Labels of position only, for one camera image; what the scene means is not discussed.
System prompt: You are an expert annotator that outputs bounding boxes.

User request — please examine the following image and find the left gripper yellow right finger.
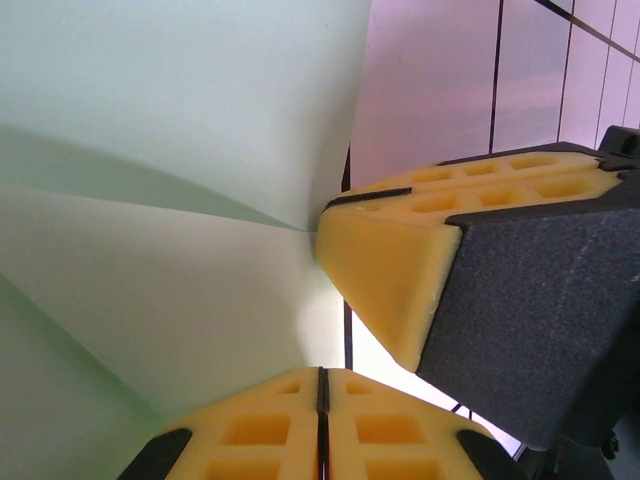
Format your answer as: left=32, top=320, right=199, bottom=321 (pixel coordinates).
left=319, top=368, right=526, bottom=480

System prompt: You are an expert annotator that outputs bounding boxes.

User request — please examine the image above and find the light green cloth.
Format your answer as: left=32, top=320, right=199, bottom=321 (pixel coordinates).
left=0, top=0, right=371, bottom=480

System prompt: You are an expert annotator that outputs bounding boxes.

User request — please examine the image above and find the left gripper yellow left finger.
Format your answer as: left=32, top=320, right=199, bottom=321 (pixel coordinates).
left=117, top=367, right=324, bottom=480

